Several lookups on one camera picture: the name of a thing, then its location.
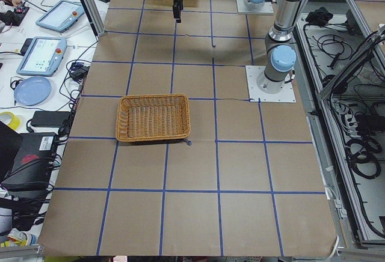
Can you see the lower teach pendant tablet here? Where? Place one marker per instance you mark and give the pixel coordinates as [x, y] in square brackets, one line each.
[42, 57]

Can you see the blue plate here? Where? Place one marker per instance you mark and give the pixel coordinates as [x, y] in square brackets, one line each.
[32, 91]

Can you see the black power adapter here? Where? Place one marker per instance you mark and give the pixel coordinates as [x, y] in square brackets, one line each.
[50, 119]

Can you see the teach pendant tablet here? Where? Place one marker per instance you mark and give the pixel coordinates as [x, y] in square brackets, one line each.
[61, 16]
[42, 57]

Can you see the yellow tape roll on desk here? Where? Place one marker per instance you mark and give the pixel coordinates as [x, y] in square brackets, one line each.
[11, 120]

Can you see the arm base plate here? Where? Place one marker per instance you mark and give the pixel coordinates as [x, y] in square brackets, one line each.
[260, 89]
[265, 10]

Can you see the upper teach pendant tablet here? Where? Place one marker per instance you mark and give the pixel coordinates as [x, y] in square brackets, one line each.
[61, 16]

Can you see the aluminium frame post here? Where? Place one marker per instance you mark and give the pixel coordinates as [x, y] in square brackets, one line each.
[94, 17]

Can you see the black red computer box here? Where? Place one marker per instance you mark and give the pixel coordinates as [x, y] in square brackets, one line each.
[32, 167]

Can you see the brown wicker basket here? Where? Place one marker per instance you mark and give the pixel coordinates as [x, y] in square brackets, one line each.
[159, 117]

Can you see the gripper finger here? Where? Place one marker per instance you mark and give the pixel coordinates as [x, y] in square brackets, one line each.
[179, 8]
[175, 9]

